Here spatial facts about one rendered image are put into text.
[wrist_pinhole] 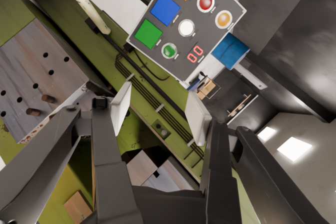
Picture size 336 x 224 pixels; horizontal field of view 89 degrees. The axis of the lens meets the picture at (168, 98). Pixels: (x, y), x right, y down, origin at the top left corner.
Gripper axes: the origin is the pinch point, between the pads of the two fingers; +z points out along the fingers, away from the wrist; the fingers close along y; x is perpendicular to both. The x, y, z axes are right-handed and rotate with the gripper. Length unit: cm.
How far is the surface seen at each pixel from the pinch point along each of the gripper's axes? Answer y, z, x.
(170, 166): 11, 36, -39
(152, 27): -3.3, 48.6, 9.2
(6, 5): -77, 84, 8
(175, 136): 14, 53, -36
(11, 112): -57, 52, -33
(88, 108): -26, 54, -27
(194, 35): 12, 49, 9
